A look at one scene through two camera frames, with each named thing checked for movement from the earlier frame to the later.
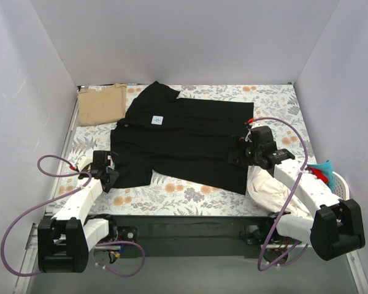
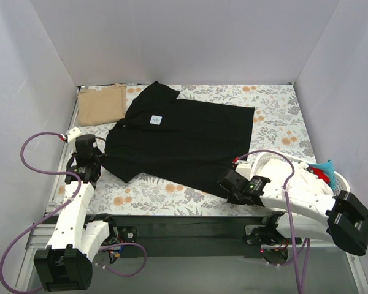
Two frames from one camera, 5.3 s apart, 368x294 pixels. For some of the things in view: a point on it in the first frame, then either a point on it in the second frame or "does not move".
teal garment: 327,167 does not move
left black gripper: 111,176 to 88,154
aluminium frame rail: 31,249 does not move
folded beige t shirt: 102,105 does not move
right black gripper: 236,150 to 230,182
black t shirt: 188,139 does not move
